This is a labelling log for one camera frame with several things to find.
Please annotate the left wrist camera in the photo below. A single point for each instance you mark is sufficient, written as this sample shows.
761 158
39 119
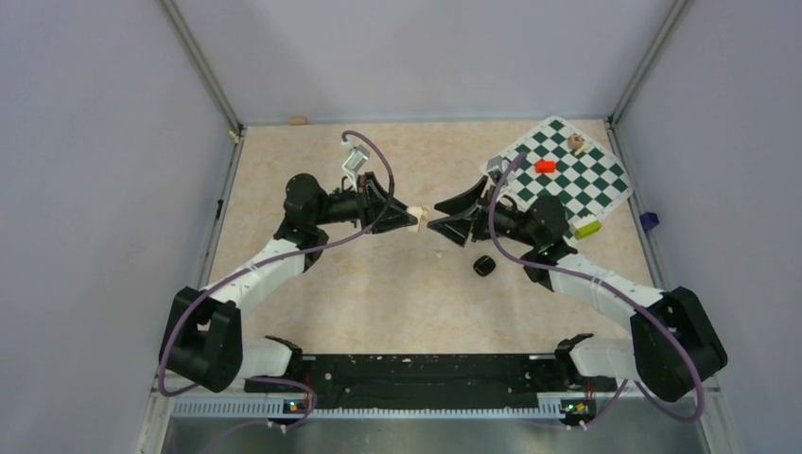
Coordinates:
357 157

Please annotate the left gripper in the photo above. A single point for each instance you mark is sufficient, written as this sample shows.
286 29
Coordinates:
371 197

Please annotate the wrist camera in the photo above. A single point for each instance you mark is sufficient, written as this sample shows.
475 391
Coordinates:
496 166
357 157

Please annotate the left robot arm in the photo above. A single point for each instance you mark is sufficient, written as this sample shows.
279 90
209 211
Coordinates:
203 341

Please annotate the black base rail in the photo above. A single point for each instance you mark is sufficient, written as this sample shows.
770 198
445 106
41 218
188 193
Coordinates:
437 382

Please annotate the green white chessboard mat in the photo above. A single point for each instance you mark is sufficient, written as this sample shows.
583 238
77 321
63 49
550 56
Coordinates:
592 183

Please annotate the white earbud charging case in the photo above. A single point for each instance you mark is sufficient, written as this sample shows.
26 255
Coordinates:
420 215

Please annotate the small beige figurine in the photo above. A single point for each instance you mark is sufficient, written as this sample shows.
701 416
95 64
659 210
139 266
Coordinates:
576 144

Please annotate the cork on back edge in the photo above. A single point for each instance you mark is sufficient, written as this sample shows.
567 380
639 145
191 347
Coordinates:
298 121

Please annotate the black earbud case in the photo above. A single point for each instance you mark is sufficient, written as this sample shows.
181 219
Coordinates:
484 265

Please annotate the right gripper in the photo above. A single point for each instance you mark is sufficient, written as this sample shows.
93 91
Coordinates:
458 228

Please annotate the purple object at right edge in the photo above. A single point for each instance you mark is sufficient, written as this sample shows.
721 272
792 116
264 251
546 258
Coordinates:
648 221

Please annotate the red block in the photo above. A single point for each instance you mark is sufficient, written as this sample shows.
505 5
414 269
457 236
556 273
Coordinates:
545 167

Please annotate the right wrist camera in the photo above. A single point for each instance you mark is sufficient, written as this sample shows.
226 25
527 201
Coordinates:
496 166

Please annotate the yellow green white block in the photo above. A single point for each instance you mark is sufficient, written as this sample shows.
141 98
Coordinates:
585 226

